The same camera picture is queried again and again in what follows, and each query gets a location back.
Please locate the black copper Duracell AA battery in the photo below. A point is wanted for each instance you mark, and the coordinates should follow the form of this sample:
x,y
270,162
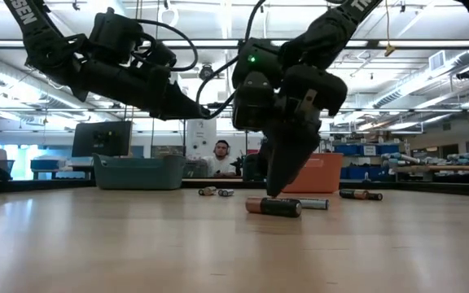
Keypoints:
x,y
273,207
207,191

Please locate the blue storage bin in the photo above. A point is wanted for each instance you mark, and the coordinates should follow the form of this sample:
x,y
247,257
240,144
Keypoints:
x,y
346,149
389,149
365,173

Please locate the silver Kirkland AAA battery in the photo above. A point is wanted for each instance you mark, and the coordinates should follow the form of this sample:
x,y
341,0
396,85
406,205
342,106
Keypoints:
x,y
226,193
316,203

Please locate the black aluminium table frame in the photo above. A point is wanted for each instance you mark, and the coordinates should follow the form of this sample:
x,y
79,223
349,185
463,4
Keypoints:
x,y
35,185

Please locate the black rounded bin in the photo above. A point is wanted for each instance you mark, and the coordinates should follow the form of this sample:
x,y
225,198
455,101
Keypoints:
x,y
252,169

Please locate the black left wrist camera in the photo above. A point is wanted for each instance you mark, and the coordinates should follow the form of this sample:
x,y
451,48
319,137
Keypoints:
x,y
114,34

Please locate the orange plastic bin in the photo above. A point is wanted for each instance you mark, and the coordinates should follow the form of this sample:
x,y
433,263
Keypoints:
x,y
324,175

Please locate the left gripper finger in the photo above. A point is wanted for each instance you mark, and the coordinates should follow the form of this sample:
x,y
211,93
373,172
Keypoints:
x,y
181,108

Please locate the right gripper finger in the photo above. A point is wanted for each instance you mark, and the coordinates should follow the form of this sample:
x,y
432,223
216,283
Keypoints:
x,y
301,150
275,158

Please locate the person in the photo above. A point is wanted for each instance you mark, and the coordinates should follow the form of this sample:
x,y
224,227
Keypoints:
x,y
220,160

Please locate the teal plastic bin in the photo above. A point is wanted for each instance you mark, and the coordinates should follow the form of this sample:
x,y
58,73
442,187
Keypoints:
x,y
138,173

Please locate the wooden workbench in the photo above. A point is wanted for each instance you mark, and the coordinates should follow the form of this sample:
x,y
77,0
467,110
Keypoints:
x,y
442,167

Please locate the black overhead camera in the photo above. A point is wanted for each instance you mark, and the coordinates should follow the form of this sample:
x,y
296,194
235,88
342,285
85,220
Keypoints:
x,y
207,72

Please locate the black ceiling speaker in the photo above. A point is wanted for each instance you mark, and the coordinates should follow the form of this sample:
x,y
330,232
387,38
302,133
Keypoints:
x,y
465,74

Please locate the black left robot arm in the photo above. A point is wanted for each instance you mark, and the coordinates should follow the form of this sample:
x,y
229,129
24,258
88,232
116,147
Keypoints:
x,y
35,32

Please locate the blue plastic tub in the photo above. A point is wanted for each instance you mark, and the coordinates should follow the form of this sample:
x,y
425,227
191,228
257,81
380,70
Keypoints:
x,y
45,164

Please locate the black copper Duracell AAA battery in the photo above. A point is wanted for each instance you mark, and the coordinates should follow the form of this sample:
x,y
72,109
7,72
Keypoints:
x,y
353,194
375,196

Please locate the black computer monitor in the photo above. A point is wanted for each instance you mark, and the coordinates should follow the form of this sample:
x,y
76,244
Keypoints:
x,y
101,138

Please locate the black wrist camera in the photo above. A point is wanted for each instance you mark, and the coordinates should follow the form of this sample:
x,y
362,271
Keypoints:
x,y
114,34
255,103

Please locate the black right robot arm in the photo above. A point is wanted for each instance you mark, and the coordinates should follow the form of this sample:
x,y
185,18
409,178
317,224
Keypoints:
x,y
332,28

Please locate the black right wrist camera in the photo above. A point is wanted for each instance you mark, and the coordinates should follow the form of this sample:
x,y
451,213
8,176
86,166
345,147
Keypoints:
x,y
255,103

